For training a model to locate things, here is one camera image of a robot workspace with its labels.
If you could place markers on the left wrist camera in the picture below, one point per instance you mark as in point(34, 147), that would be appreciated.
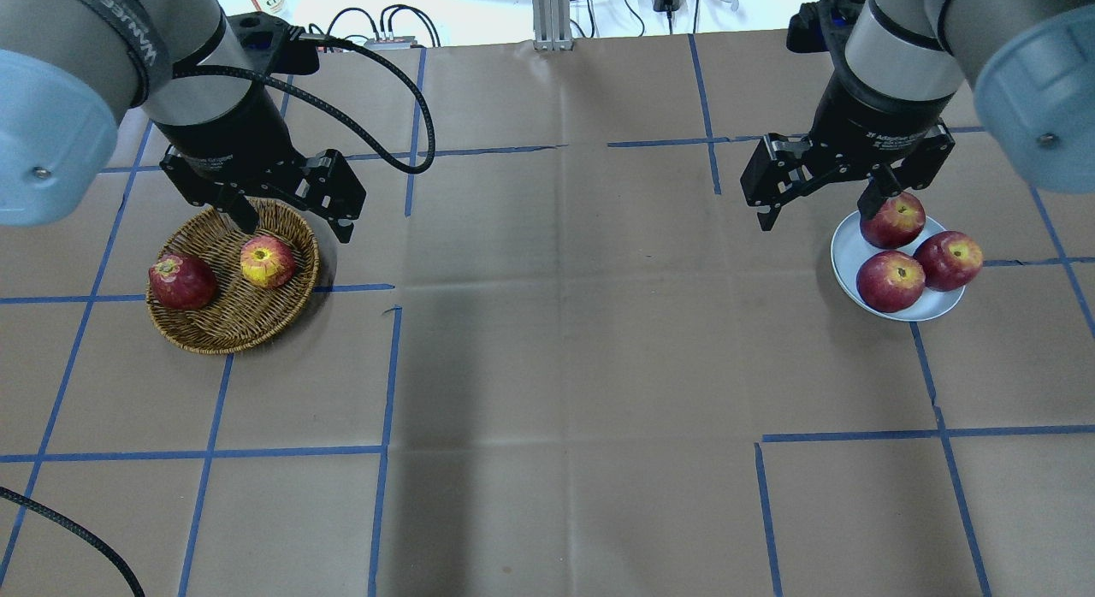
point(274, 46)

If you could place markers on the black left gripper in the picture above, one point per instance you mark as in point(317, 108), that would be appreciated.
point(229, 128)

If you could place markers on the woven wicker basket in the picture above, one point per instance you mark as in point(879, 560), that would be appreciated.
point(241, 315)

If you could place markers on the red apple plate front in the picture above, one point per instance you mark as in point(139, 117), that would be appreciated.
point(890, 281)

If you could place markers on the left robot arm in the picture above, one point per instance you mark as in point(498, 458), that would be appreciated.
point(73, 68)

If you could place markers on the dark red apple in basket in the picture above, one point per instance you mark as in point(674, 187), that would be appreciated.
point(182, 282)

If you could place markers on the aluminium frame post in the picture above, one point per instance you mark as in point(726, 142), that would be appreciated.
point(551, 25)

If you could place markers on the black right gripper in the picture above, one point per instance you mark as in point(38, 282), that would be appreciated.
point(868, 109)

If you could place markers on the yellow red apple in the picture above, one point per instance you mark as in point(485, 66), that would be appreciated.
point(267, 262)

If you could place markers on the white plate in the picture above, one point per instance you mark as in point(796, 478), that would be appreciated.
point(849, 251)

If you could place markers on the red apple plate back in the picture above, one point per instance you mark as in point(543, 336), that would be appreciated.
point(898, 223)

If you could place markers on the red apple plate right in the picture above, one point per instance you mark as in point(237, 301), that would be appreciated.
point(950, 260)

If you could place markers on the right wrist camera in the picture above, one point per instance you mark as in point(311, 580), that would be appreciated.
point(822, 26)

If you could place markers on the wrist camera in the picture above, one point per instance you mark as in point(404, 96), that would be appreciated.
point(822, 26)
point(274, 46)

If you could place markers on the red apple plate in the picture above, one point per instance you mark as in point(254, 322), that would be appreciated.
point(950, 260)
point(890, 281)
point(898, 223)

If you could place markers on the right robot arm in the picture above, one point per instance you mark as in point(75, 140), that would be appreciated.
point(896, 66)

